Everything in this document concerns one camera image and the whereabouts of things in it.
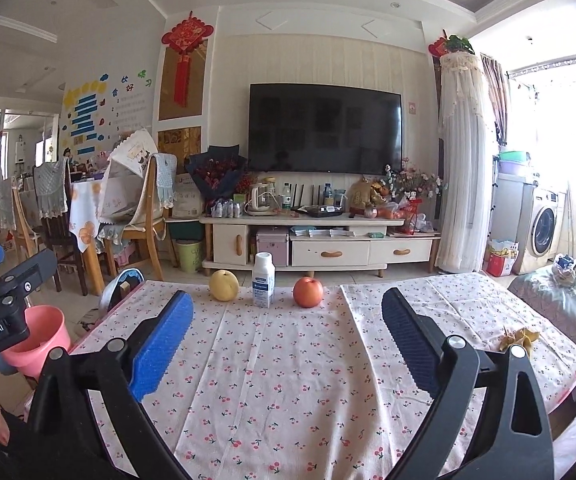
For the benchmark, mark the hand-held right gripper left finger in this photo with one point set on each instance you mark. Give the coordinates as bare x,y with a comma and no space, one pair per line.
162,345

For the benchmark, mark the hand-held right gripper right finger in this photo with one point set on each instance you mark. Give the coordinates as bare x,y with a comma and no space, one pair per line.
408,330

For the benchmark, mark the pink plastic bucket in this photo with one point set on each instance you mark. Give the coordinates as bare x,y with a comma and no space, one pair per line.
42,330

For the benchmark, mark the wooden chair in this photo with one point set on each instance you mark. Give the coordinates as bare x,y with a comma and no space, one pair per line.
153,230
20,230

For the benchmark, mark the blue white helmet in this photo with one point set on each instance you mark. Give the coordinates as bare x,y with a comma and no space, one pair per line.
117,287

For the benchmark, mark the yellow pear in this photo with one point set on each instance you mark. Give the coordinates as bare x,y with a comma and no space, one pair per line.
223,285

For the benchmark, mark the green waste bin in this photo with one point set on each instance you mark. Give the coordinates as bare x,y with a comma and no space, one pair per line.
189,257

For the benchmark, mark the dining table orange print cloth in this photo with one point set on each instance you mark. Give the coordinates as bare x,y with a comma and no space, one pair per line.
85,210

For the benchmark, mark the grey lace chair cover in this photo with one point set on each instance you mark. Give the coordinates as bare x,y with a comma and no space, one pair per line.
50,187

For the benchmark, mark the red apple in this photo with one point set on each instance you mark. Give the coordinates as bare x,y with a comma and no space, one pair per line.
308,292

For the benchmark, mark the white television cabinet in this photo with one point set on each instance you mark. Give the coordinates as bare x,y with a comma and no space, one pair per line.
330,254

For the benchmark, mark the yellow fabric bow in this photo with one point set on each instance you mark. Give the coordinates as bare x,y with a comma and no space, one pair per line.
518,337

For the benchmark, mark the white blue-label milk bottle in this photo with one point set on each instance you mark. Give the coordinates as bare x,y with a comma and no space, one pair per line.
263,285

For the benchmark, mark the red yellow gift bag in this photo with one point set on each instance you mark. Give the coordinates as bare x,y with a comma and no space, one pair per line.
500,257

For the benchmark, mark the cherry print tablecloth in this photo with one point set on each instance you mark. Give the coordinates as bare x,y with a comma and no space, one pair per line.
293,385

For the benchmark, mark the golden sack ornament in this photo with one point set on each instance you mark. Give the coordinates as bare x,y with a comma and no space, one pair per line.
365,195

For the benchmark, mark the black router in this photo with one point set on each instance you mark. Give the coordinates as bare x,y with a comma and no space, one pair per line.
325,210

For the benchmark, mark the pink storage box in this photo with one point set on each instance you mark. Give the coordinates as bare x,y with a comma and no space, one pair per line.
273,247

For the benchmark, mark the white printed sack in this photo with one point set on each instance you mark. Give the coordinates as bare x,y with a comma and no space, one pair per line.
187,200

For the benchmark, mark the green patterned sofa cover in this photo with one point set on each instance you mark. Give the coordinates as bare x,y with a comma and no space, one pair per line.
553,305

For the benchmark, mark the artificial flower arrangement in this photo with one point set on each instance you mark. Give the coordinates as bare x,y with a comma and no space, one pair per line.
413,180

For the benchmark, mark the pack of small bottles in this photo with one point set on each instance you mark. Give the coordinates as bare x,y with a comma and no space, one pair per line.
227,207

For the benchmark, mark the blue lace chair cover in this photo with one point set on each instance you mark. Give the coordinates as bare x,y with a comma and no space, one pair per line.
165,180

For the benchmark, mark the white cartoon print cloth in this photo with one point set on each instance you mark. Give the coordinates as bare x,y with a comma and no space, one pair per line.
132,152

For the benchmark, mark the white washing machine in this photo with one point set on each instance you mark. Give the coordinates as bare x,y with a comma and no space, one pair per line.
543,225

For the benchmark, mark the clear electric kettle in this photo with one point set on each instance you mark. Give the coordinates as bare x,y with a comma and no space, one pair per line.
258,200

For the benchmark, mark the green-label water bottle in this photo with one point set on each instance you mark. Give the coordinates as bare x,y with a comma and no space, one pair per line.
286,200

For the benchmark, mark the lace-covered standing air conditioner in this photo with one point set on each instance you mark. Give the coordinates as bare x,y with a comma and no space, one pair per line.
465,160

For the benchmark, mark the dark wrapped flower bouquet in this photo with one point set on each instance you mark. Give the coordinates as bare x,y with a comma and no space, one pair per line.
215,170

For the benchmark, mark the black television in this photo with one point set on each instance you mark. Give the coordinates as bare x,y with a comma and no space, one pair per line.
325,130

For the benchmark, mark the patterned window curtain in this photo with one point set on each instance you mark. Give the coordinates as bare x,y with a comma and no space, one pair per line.
495,100

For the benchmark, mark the green potted plant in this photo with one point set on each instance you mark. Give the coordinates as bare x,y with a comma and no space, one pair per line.
455,42

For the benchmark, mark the blue yellow wall stickers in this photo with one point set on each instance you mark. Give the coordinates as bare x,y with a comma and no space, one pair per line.
85,115

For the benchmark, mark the red knot wall decoration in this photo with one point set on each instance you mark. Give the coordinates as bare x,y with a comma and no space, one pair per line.
185,37

